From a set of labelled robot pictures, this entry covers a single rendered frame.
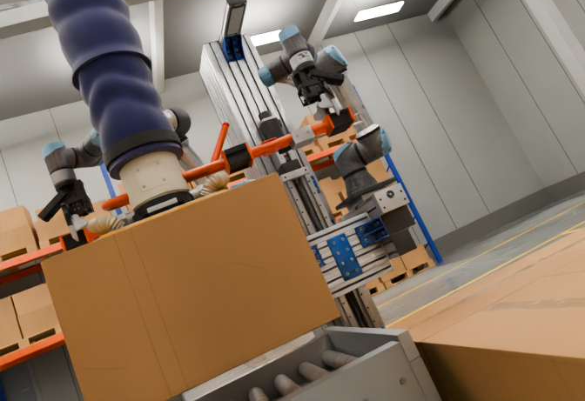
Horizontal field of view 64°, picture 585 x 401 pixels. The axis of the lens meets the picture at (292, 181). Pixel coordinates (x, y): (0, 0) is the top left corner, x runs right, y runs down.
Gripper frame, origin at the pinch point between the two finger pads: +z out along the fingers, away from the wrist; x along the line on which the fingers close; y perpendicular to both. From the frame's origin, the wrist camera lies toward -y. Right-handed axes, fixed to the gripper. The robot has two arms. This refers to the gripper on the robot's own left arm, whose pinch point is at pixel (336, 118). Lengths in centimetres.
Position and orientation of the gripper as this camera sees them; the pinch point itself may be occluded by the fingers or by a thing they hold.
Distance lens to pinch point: 152.9
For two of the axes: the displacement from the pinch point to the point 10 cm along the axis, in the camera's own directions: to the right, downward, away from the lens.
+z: 4.0, 8.9, -2.0
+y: -9.0, 3.5, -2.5
